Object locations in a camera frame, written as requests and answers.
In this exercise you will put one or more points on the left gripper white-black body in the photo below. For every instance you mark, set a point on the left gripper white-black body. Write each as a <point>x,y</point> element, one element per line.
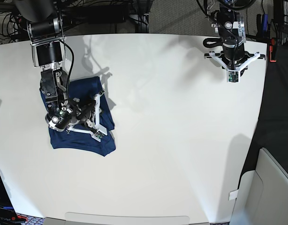
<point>234,60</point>

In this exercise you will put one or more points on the right gripper white-black body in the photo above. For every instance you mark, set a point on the right gripper white-black body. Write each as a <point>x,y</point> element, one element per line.
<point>87,121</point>

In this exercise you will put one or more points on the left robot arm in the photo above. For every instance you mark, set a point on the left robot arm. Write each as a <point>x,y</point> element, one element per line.
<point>229,25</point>

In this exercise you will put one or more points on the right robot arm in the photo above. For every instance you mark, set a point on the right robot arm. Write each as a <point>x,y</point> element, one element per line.
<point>45,30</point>

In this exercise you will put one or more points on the red clamp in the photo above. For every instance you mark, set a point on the red clamp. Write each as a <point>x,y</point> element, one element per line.
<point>273,49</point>

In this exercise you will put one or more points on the black power supply box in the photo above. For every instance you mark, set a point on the black power supply box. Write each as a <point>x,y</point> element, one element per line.
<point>104,17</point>

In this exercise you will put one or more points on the cardboard box edge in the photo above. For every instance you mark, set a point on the cardboard box edge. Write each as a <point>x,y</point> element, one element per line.
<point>53,221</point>

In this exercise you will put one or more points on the black box with label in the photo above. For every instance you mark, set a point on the black box with label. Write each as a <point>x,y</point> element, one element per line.
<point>6,216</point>

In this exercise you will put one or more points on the beige plastic bin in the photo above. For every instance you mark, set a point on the beige plastic bin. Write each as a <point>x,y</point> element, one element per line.
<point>262,197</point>

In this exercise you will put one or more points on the blue handled tool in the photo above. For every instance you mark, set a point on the blue handled tool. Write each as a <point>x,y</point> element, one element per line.
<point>262,25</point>

